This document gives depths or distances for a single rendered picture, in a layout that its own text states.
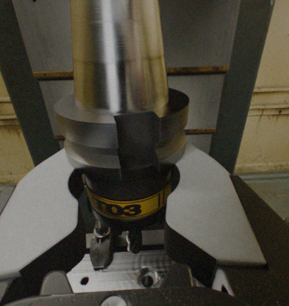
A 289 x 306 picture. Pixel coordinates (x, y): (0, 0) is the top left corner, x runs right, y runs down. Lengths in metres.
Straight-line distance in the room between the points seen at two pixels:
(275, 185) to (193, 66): 0.96
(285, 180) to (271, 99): 0.49
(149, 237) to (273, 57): 0.90
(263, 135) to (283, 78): 0.29
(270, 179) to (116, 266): 1.11
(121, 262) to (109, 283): 0.04
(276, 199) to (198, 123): 0.76
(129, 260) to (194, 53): 0.46
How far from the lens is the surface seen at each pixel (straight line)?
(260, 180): 1.33
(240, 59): 0.63
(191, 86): 0.56
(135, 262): 0.39
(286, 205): 1.23
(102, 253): 0.38
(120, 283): 0.37
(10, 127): 1.17
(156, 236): 0.53
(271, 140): 1.27
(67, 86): 0.57
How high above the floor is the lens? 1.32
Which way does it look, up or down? 30 degrees down
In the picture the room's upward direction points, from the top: 2 degrees counter-clockwise
